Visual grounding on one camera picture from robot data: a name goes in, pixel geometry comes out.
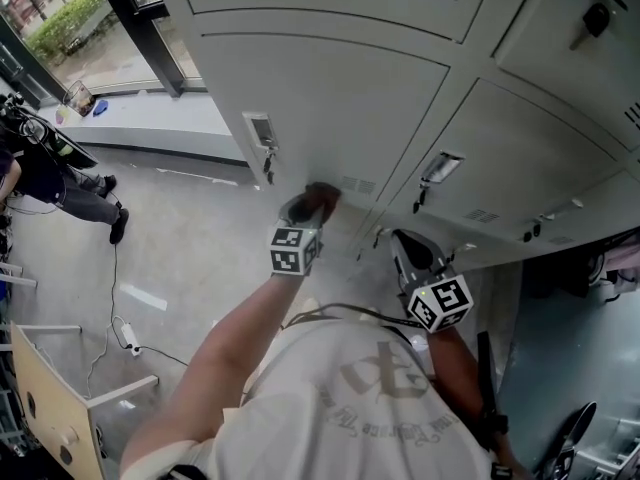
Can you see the black window frame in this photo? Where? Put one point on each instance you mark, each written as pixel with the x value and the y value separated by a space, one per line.
pixel 150 33

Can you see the person's white printed t-shirt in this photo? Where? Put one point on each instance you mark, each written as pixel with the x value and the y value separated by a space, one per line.
pixel 325 418

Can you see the person's right forearm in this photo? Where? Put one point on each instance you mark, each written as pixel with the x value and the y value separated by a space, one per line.
pixel 455 368

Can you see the black waist-mounted device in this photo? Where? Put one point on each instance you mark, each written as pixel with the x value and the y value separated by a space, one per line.
pixel 484 368

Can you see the light wooden table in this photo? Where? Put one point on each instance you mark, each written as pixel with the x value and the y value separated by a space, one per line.
pixel 50 408

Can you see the person's left forearm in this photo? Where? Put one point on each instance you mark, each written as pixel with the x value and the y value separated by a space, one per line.
pixel 240 328

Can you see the grey metal locker door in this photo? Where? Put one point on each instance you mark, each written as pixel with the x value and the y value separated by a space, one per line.
pixel 325 118

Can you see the purple and yellow object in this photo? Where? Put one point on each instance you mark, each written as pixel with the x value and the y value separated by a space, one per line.
pixel 63 114

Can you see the white power strip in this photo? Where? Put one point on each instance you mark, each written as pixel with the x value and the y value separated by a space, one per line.
pixel 131 338

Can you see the black skateboard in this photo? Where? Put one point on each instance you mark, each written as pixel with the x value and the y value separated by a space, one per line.
pixel 575 433

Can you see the pink clothes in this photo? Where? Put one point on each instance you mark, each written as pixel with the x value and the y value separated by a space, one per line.
pixel 625 260

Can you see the brown knitted cloth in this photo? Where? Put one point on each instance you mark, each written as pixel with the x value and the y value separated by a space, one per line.
pixel 322 195

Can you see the person's white shoe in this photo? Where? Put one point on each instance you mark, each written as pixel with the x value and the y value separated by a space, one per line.
pixel 310 305

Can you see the green hedge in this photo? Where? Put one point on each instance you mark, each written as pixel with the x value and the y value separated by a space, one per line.
pixel 70 23

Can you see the grey metal locker cabinet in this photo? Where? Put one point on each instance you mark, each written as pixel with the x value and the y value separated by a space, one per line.
pixel 525 143

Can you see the black backpack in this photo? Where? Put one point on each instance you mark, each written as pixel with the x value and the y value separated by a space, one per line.
pixel 555 278

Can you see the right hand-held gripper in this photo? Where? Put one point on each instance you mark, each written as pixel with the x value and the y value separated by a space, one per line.
pixel 440 303

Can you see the grey metal frame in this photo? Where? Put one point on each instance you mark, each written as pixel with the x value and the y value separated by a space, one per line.
pixel 615 448

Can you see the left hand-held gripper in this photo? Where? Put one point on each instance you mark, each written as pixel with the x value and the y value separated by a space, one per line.
pixel 295 250

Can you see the clear cup with brown contents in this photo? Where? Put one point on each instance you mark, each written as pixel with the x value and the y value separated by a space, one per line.
pixel 80 100

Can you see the grey window sill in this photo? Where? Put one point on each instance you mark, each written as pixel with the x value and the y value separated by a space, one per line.
pixel 160 118

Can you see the blue cloth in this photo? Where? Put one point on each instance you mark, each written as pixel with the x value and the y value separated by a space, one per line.
pixel 100 109

